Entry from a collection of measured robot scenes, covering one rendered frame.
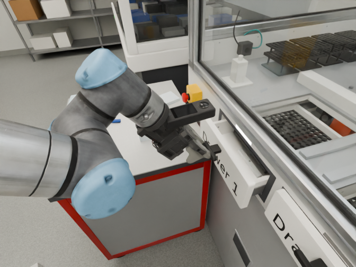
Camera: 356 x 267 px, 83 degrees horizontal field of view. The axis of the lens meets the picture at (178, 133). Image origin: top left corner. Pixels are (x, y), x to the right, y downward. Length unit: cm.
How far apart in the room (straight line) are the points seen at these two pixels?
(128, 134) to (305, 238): 67
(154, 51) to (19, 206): 146
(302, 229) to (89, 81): 46
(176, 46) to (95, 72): 95
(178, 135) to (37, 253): 136
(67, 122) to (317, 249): 48
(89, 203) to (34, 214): 157
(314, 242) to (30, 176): 45
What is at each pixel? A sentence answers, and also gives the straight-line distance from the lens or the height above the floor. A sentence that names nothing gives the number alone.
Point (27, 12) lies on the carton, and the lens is 436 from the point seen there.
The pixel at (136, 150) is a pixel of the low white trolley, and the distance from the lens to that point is 79.
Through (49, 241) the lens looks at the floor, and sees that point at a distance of 165.
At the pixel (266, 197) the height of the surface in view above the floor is 85.
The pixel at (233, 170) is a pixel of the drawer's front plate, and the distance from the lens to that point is 53.
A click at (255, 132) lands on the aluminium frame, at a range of 52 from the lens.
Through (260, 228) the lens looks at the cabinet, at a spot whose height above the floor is 72.
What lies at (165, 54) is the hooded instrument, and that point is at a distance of 125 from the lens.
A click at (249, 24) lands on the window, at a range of 54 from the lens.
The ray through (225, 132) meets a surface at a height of 84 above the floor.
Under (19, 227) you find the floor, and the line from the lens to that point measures 182.
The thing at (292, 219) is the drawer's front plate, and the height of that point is 91.
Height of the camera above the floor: 132
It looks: 42 degrees down
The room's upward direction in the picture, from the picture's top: 3 degrees counter-clockwise
